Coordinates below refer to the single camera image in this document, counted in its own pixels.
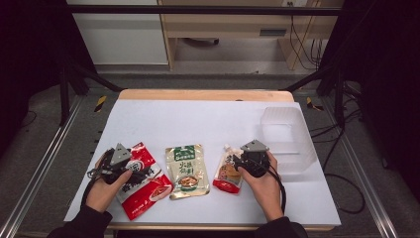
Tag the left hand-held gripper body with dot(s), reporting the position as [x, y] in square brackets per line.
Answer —
[120, 155]

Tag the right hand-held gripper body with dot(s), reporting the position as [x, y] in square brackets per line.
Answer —
[256, 162]

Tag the small red-beige snack packet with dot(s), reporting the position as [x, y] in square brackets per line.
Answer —
[226, 175]

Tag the red and white sauce packet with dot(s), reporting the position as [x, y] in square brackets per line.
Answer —
[145, 198]

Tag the clear plastic container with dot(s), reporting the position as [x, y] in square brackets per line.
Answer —
[290, 139]

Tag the green and beige sauce packet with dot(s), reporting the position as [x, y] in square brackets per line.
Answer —
[188, 172]

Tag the person's right hand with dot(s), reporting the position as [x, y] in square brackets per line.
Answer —
[264, 191]

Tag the person's left hand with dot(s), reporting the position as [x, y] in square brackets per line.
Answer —
[102, 195]

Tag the white table sheet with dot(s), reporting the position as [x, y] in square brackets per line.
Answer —
[198, 122]

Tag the white cabinet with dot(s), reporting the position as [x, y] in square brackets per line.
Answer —
[125, 39]

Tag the light wooden desk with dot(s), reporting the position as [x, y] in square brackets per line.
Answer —
[231, 23]

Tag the black curtain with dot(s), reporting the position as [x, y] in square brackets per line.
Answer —
[386, 66]
[29, 49]

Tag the black horizontal bar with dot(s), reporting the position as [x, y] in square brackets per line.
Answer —
[198, 10]

